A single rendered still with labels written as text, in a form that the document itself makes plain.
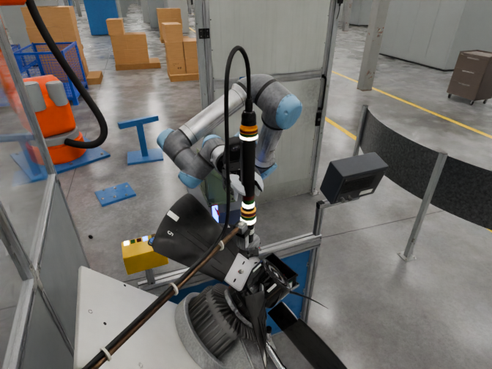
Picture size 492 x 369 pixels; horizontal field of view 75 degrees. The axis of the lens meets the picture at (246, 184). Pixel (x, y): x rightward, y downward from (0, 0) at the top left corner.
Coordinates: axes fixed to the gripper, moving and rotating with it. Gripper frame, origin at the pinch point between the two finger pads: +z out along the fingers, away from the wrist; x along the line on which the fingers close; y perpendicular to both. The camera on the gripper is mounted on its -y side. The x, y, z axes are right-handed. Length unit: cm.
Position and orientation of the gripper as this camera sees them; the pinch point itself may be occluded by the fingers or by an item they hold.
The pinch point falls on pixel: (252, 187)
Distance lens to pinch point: 81.6
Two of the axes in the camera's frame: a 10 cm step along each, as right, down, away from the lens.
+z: 3.8, 4.8, -7.9
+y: 0.0, 8.6, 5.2
